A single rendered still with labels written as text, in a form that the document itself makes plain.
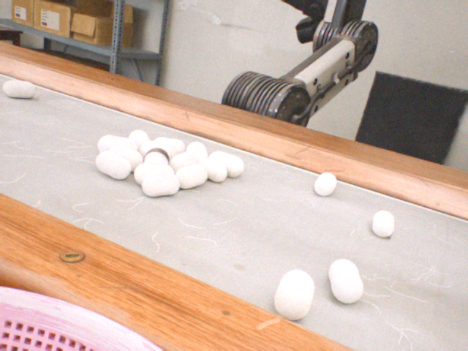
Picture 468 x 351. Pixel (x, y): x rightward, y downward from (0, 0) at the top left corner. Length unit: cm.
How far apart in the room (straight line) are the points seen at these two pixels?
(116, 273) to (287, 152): 34
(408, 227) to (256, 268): 18
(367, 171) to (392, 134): 191
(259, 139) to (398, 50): 193
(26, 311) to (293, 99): 67
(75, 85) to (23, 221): 44
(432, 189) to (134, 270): 36
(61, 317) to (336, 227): 25
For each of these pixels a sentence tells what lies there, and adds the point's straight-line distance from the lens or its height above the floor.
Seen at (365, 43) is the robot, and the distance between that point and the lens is 104.
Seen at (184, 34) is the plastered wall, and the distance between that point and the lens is 298.
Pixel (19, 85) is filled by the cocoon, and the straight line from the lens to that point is 63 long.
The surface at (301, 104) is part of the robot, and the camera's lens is 84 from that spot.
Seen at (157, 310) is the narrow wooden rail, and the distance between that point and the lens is 21.
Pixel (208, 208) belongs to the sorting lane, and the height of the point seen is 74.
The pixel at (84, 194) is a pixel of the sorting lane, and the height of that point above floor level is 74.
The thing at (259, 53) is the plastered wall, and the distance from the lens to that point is 269.
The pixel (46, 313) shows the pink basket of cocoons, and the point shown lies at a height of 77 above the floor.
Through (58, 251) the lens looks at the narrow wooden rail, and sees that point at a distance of 24.
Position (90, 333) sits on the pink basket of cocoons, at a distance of 19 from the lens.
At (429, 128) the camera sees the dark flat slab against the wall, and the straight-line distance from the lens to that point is 240.
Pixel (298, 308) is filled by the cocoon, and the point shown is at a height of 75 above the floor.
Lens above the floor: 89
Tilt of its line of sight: 20 degrees down
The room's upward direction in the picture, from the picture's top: 11 degrees clockwise
